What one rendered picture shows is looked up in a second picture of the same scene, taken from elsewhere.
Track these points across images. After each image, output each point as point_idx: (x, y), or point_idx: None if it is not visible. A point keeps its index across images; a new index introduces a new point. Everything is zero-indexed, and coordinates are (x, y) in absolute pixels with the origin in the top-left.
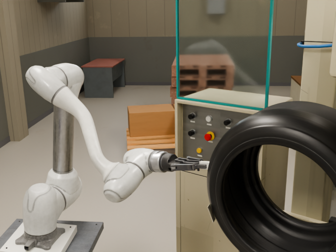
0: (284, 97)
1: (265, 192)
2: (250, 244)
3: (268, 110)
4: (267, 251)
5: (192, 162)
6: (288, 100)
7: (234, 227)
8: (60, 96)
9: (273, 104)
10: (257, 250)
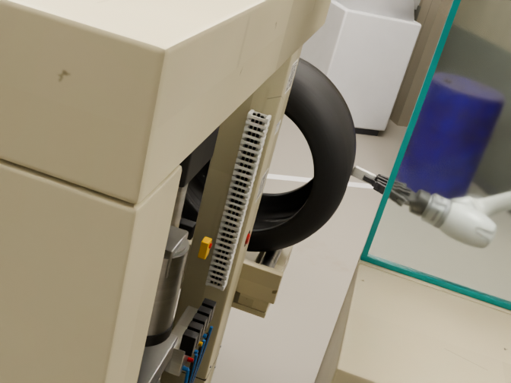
0: (363, 371)
1: (285, 223)
2: (278, 194)
3: (311, 66)
4: (258, 227)
5: (384, 179)
6: (341, 343)
7: (299, 188)
8: None
9: (368, 302)
10: (269, 194)
